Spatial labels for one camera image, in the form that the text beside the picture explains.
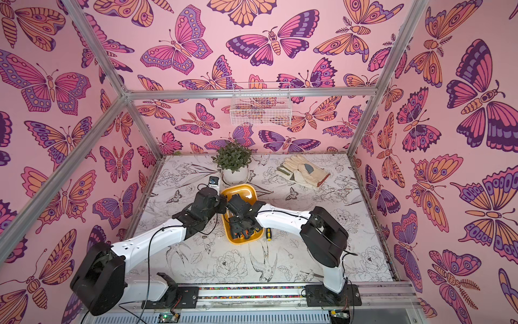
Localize white pot saucer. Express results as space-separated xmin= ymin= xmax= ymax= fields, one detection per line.
xmin=221 ymin=177 xmax=248 ymax=188

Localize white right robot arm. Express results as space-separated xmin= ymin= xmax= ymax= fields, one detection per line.
xmin=219 ymin=194 xmax=362 ymax=309

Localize yellow plastic storage tray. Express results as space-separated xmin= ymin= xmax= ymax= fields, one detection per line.
xmin=221 ymin=184 xmax=265 ymax=245

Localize white green work glove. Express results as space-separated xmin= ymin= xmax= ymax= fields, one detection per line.
xmin=275 ymin=164 xmax=318 ymax=188

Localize white plant pot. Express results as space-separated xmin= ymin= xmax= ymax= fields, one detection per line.
xmin=222 ymin=166 xmax=249 ymax=182

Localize green potted plant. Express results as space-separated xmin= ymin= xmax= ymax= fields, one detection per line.
xmin=212 ymin=143 xmax=252 ymax=172

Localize beige work glove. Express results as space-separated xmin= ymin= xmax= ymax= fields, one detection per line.
xmin=283 ymin=155 xmax=330 ymax=188

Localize aluminium frame bars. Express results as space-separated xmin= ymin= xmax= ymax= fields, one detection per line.
xmin=1 ymin=1 xmax=428 ymax=261

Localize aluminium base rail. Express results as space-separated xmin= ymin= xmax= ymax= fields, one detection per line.
xmin=76 ymin=281 xmax=426 ymax=324

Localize white wire basket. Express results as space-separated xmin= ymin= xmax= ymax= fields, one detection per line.
xmin=228 ymin=82 xmax=293 ymax=127

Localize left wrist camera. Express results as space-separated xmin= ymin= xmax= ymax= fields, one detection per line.
xmin=207 ymin=176 xmax=220 ymax=193

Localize black yellow screwdriver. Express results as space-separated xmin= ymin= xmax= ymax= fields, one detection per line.
xmin=266 ymin=228 xmax=272 ymax=242

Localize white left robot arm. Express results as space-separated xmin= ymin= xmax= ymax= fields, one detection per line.
xmin=70 ymin=187 xmax=227 ymax=316

